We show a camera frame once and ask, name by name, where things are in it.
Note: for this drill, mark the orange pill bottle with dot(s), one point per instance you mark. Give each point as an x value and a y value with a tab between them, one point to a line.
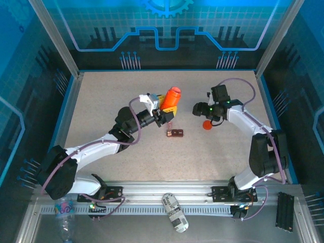
171	98

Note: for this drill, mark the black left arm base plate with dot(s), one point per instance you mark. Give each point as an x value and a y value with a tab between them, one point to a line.
115	192

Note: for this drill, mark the clear plastic water bottle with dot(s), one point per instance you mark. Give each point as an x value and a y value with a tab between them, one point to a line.
65	222

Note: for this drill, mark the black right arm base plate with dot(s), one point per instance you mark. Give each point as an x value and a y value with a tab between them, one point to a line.
220	193

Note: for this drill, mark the aluminium frame post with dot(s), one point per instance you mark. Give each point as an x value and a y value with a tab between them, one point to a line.
275	43
60	43

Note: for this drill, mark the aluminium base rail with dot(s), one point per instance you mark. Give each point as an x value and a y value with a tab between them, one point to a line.
164	187

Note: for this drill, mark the aluminium side rail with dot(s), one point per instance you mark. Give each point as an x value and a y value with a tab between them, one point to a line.
72	93
267	101

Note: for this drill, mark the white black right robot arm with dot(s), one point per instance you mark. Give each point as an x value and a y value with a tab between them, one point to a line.
243	119

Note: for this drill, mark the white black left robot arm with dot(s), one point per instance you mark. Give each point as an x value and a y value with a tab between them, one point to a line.
96	149

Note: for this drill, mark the black ribbed block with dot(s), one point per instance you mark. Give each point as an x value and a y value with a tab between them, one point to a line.
284	211

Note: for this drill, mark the black controller box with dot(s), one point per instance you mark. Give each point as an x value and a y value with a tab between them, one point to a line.
97	209
239	212

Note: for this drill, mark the red weekly pill organizer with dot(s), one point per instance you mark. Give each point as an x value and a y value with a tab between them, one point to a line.
177	133

